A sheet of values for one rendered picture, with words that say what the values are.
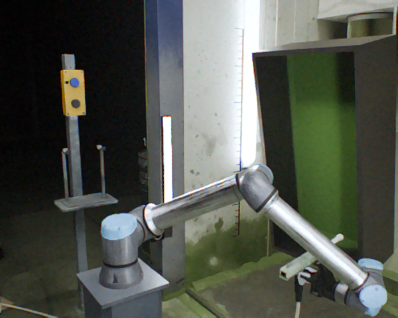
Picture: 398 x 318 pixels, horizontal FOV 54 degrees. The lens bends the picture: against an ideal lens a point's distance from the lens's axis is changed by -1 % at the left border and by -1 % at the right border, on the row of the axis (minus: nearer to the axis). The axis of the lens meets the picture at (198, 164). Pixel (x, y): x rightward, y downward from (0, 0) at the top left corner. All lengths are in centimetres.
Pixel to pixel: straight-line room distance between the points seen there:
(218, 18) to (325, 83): 85
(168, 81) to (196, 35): 35
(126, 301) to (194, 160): 123
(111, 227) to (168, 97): 109
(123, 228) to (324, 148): 134
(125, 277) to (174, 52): 141
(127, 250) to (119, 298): 19
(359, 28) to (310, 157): 116
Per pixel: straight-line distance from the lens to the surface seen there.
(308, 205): 268
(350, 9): 324
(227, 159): 280
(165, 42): 247
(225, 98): 273
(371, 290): 154
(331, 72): 230
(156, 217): 175
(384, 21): 327
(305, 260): 186
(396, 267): 307
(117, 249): 166
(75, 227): 259
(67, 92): 237
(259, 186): 145
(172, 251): 272
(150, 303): 175
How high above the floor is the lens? 148
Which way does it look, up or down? 12 degrees down
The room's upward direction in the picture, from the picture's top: straight up
